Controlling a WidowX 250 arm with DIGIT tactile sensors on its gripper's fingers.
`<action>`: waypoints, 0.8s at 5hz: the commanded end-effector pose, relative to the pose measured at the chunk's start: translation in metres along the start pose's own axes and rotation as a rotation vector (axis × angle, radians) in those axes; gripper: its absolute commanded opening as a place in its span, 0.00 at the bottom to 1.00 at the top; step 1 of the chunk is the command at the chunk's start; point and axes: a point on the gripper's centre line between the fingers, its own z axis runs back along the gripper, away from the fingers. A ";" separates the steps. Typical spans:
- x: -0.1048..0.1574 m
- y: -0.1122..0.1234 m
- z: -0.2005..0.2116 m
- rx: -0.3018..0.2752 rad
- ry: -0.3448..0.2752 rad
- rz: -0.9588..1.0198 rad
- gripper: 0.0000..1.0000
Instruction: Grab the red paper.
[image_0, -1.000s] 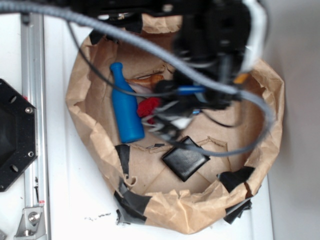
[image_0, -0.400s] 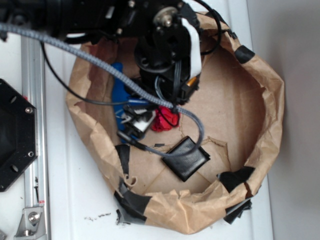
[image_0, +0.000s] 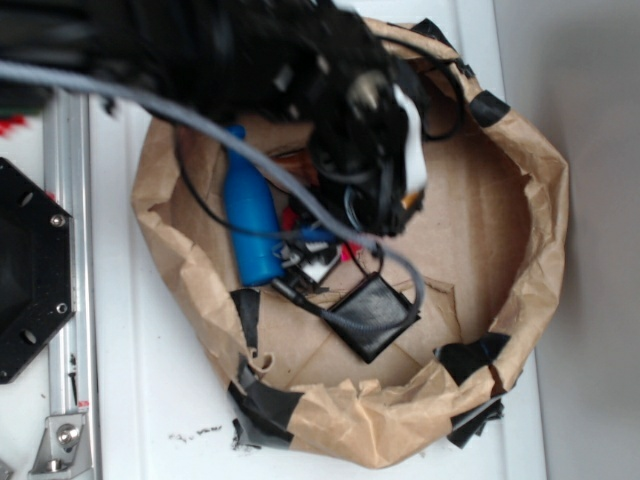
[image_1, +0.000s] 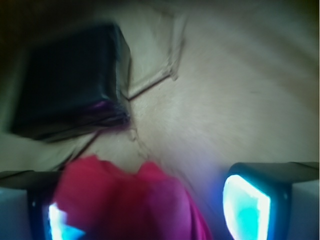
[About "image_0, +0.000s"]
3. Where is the thin black cable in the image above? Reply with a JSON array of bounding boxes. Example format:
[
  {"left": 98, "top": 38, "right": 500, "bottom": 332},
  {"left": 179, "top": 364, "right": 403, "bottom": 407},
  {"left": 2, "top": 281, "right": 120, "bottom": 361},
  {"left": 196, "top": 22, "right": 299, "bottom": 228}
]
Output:
[{"left": 172, "top": 34, "right": 466, "bottom": 281}]

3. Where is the black square pouch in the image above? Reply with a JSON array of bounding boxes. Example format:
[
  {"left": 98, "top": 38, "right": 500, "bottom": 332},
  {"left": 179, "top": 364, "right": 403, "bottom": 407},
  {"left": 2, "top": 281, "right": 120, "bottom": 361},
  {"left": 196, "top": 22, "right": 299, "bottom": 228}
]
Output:
[{"left": 326, "top": 274, "right": 420, "bottom": 364}]

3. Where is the blue plastic bottle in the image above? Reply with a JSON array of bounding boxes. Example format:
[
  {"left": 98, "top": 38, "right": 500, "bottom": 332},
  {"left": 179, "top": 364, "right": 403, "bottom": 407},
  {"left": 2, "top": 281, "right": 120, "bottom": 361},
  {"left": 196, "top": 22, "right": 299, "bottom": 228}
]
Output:
[{"left": 223, "top": 149, "right": 284, "bottom": 287}]

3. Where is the black octagonal mount plate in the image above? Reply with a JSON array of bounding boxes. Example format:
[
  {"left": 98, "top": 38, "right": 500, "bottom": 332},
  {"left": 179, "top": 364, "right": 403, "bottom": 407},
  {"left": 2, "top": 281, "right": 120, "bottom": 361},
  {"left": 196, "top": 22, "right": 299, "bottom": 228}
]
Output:
[{"left": 1, "top": 158, "right": 74, "bottom": 385}]

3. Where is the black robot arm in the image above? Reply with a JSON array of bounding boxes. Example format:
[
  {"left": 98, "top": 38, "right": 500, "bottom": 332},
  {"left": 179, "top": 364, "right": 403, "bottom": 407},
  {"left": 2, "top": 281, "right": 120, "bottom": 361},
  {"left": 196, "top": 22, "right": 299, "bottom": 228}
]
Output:
[{"left": 1, "top": 1, "right": 429, "bottom": 236}]

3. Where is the grey cable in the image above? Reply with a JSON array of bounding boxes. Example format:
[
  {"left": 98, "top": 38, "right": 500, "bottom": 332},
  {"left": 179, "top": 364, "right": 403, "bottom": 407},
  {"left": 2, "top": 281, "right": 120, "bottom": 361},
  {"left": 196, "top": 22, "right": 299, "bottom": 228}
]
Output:
[{"left": 0, "top": 59, "right": 427, "bottom": 344}]

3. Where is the brown paper basket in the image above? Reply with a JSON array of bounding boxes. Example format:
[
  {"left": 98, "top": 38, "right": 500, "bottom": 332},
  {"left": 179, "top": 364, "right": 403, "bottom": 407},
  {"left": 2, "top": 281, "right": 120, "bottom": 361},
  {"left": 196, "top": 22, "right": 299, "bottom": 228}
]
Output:
[{"left": 132, "top": 19, "right": 569, "bottom": 468}]

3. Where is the metal corner bracket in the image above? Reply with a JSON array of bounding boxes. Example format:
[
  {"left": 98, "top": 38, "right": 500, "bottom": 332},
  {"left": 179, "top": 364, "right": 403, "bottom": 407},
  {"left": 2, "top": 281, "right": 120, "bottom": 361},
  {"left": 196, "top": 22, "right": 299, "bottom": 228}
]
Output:
[{"left": 28, "top": 413, "right": 93, "bottom": 479}]

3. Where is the white plastic bin lid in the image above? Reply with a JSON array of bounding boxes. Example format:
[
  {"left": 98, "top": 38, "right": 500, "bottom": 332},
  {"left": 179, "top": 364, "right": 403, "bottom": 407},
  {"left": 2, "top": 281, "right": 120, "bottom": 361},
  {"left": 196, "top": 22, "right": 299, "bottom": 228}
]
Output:
[{"left": 87, "top": 0, "right": 549, "bottom": 480}]

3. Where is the aluminium extrusion rail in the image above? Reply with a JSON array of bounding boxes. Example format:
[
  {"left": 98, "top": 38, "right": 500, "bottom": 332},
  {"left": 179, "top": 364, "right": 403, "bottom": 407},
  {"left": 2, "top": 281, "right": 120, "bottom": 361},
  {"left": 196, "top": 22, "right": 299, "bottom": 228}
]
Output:
[{"left": 27, "top": 89, "right": 104, "bottom": 480}]

